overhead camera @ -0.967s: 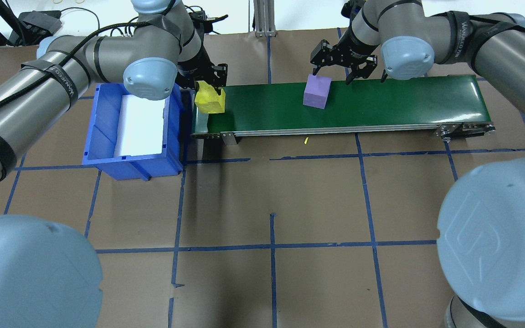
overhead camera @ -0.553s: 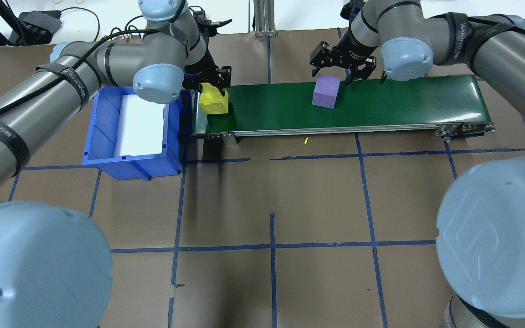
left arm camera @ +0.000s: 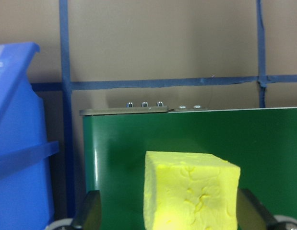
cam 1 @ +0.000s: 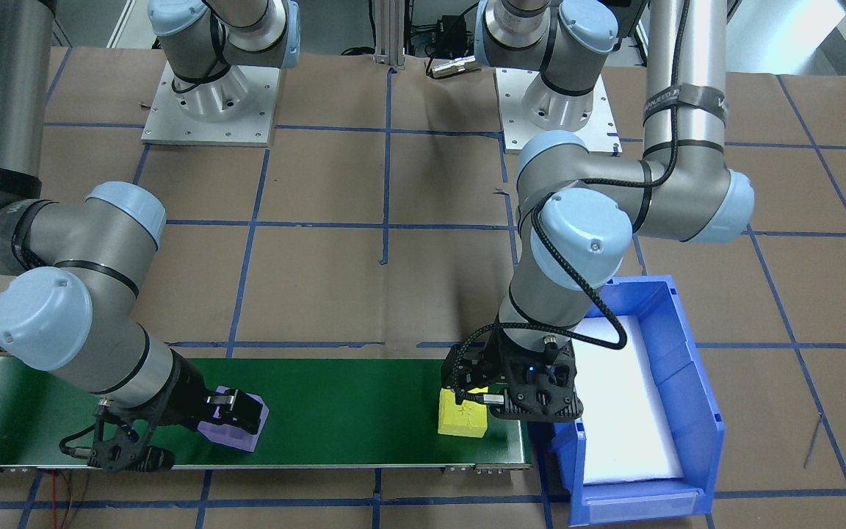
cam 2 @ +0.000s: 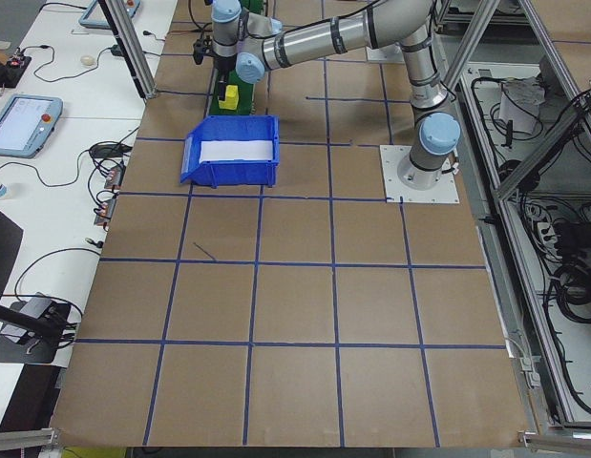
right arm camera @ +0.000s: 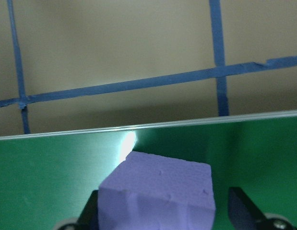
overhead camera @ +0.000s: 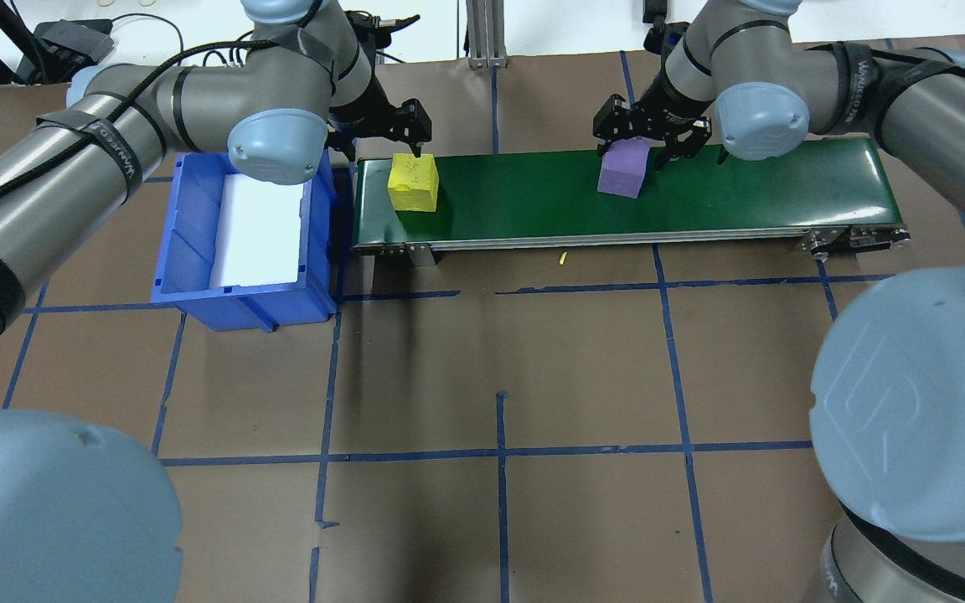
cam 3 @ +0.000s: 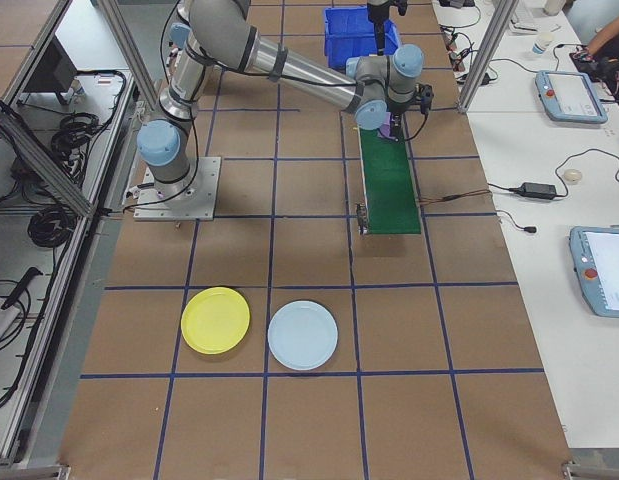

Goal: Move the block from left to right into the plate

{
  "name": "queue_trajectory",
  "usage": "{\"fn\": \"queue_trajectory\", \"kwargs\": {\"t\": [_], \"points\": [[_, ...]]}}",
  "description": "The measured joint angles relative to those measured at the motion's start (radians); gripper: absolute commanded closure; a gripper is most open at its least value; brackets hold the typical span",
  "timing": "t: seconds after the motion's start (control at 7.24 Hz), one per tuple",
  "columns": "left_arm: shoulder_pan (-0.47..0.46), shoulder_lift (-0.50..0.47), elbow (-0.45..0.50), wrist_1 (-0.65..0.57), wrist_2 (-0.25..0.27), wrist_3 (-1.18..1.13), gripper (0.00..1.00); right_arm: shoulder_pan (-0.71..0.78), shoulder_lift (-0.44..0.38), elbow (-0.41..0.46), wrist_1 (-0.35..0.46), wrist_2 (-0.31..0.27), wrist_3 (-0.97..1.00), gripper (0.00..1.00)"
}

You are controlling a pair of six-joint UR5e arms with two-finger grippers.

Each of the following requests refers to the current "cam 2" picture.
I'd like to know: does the yellow foam block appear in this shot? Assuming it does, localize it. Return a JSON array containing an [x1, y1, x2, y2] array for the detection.
[[217, 84, 241, 111]]

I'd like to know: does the green conveyor belt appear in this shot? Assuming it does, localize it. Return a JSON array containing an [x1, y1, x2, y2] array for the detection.
[[206, 0, 270, 117]]

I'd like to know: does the blue plastic storage bin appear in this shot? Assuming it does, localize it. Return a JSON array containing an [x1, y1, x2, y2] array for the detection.
[[179, 114, 281, 188]]

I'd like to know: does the black power brick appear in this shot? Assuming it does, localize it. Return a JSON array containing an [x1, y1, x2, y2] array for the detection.
[[88, 141, 133, 159]]

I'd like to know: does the small usb hub board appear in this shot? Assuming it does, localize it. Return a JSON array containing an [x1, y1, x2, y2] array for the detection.
[[103, 164, 127, 190], [94, 198, 118, 228]]

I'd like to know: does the blue grey teach pendant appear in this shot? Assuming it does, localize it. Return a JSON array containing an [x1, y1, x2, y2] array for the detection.
[[0, 94, 65, 159], [78, 0, 144, 31]]

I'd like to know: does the black electronics box with lights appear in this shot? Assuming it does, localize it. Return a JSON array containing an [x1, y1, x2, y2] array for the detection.
[[6, 52, 33, 73]]

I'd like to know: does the black flat panel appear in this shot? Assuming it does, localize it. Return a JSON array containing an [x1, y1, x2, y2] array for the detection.
[[0, 203, 25, 306]]

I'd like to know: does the silver metal box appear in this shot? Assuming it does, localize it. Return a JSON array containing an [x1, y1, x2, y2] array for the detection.
[[20, 294, 55, 319]]

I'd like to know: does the white power strip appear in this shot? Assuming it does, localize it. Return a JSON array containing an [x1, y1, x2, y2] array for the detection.
[[531, 202, 561, 261]]

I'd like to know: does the black power supply box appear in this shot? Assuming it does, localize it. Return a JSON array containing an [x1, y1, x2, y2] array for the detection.
[[555, 221, 590, 252]]

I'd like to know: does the aluminium profile bar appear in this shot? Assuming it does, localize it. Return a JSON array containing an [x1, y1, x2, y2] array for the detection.
[[517, 428, 591, 452], [0, 427, 61, 450]]

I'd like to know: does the black cable with plug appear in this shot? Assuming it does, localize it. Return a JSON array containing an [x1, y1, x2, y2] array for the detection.
[[141, 29, 170, 57]]

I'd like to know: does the aluminium upright post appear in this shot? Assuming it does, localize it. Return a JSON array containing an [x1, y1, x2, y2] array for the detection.
[[97, 0, 158, 100]]

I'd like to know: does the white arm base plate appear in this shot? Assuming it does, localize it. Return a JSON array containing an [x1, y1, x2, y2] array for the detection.
[[365, 45, 407, 64], [379, 144, 462, 205]]

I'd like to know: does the white box in frame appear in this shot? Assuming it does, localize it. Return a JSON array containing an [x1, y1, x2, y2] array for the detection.
[[498, 77, 547, 135]]

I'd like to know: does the black coiled cable bundle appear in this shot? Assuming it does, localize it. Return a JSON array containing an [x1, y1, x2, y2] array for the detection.
[[542, 260, 591, 330], [495, 159, 544, 192]]

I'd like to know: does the V-shaped metal bar frame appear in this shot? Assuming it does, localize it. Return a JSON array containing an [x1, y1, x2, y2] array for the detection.
[[437, 0, 591, 433]]

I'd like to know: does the grey cable bracket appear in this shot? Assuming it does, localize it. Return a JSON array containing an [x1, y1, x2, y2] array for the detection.
[[517, 355, 542, 387]]

